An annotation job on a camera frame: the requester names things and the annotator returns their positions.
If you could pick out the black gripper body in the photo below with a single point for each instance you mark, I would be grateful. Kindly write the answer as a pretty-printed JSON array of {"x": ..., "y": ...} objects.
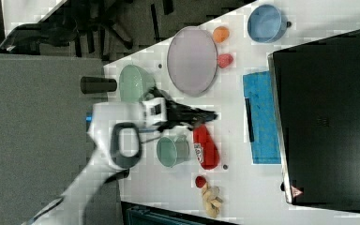
[{"x": 180, "y": 114}]

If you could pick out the blue glass oven door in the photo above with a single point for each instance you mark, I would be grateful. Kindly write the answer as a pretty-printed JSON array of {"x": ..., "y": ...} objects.
[{"x": 261, "y": 119}]

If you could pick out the black toaster oven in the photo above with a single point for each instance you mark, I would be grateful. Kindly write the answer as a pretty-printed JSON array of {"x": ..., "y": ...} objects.
[{"x": 316, "y": 93}]

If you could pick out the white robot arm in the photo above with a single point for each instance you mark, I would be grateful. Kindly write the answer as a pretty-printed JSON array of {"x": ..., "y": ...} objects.
[{"x": 116, "y": 129}]

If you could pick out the green measuring cup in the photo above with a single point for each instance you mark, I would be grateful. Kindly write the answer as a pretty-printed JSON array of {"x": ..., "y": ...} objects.
[{"x": 172, "y": 150}]

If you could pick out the red ketchup bottle toy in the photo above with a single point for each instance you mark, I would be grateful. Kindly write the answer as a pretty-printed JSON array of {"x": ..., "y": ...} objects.
[{"x": 205, "y": 148}]

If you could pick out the green perforated colander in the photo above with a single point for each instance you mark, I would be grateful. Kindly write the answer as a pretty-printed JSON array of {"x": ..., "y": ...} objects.
[{"x": 134, "y": 82}]

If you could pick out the lilac round plate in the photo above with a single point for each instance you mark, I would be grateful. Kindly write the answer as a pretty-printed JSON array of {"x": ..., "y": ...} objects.
[{"x": 192, "y": 61}]

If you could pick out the small red toy fruit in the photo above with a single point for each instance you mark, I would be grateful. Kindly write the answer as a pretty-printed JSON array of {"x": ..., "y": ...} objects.
[{"x": 200, "y": 181}]

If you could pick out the red green toy strawberry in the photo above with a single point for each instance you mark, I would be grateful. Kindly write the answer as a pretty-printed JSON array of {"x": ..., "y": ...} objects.
[{"x": 224, "y": 60}]

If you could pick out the orange toy fruit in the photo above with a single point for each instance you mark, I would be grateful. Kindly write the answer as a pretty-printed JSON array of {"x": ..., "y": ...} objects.
[{"x": 220, "y": 34}]

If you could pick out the yellow plush toy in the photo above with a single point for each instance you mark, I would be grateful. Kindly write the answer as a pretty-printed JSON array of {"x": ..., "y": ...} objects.
[{"x": 210, "y": 200}]

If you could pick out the blue plastic cup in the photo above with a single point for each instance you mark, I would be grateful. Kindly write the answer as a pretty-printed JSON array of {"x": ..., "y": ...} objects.
[{"x": 267, "y": 24}]

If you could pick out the blue metal frame rail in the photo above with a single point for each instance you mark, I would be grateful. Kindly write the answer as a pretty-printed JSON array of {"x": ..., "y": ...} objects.
[{"x": 137, "y": 214}]

